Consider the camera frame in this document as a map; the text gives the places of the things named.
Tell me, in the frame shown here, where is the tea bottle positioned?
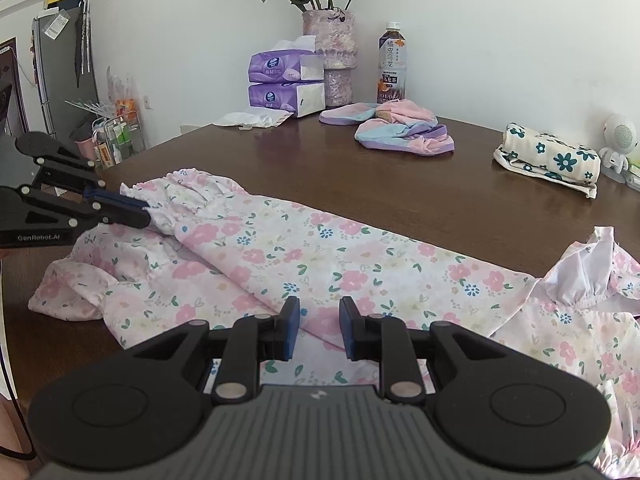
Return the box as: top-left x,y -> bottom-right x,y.
376,21 -> 408,106

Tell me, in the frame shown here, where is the pastel pink blue purple garment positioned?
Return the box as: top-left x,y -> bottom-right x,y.
354,100 -> 456,157

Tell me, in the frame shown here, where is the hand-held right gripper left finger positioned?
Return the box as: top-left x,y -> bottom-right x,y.
125,296 -> 302,406

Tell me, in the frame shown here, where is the opened purple tissue pack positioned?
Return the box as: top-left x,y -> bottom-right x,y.
247,35 -> 326,85

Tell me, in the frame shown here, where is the white robot-shaped speaker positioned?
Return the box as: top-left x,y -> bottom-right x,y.
597,113 -> 640,181

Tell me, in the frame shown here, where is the wire rack with bottles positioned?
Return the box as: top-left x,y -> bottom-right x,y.
67,74 -> 147,170

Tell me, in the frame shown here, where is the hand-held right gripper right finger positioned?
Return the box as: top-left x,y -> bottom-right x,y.
339,297 -> 511,406

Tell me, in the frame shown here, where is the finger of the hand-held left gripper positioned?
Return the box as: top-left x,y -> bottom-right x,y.
15,131 -> 149,212
21,186 -> 152,233

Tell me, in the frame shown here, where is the pink mottled vase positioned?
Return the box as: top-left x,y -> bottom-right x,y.
301,9 -> 357,108

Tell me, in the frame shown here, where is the pink floral dress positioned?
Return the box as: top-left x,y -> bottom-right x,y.
27,167 -> 640,478

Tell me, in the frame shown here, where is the crumpled white tissue wrapper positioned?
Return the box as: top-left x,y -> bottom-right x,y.
212,109 -> 296,130

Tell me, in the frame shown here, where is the folded cream teal-flower garment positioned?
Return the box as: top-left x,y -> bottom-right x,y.
493,122 -> 602,199

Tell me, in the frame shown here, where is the dark panel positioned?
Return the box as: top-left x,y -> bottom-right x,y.
0,36 -> 31,136

